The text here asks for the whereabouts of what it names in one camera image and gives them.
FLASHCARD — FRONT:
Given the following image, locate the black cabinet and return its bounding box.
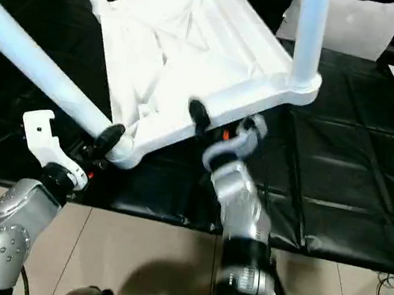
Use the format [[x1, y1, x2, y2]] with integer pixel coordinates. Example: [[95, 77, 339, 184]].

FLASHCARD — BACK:
[[216, 0, 302, 40]]

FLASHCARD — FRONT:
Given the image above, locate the white plastic table top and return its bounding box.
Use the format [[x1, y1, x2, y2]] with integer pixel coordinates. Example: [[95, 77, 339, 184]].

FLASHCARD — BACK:
[[75, 0, 337, 201]]

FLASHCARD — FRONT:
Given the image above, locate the black work mat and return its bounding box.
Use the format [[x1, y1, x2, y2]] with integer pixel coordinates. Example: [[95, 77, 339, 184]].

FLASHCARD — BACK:
[[0, 0, 394, 275]]

